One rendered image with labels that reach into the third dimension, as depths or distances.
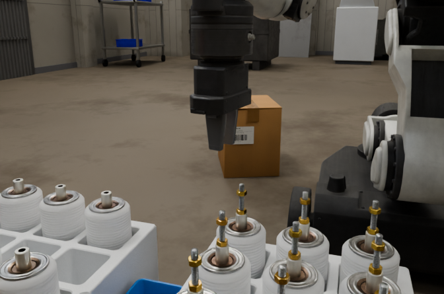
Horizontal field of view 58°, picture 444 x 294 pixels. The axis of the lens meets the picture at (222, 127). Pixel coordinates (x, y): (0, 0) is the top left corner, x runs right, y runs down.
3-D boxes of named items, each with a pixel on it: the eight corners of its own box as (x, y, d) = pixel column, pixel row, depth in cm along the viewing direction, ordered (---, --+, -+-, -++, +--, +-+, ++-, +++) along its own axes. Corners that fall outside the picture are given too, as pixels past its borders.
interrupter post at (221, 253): (215, 257, 68) (215, 240, 67) (229, 257, 68) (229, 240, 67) (214, 265, 65) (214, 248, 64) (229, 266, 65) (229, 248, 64)
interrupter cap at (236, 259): (201, 249, 70) (201, 246, 70) (244, 250, 70) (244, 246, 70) (197, 275, 63) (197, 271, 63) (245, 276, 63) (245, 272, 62)
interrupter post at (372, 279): (378, 285, 60) (380, 266, 60) (384, 296, 58) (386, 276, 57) (362, 285, 60) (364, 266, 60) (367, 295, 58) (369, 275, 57)
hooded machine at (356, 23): (372, 61, 680) (379, -17, 649) (375, 65, 625) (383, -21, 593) (333, 61, 697) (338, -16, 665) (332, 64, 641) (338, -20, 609)
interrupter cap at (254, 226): (234, 215, 82) (234, 213, 82) (267, 225, 78) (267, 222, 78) (214, 231, 76) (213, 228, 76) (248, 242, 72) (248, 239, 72)
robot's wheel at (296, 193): (293, 236, 122) (296, 175, 117) (309, 238, 121) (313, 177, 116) (283, 274, 104) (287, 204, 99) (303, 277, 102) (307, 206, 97)
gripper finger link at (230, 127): (235, 145, 62) (236, 106, 60) (217, 142, 63) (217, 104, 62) (240, 143, 63) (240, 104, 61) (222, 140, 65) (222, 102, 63)
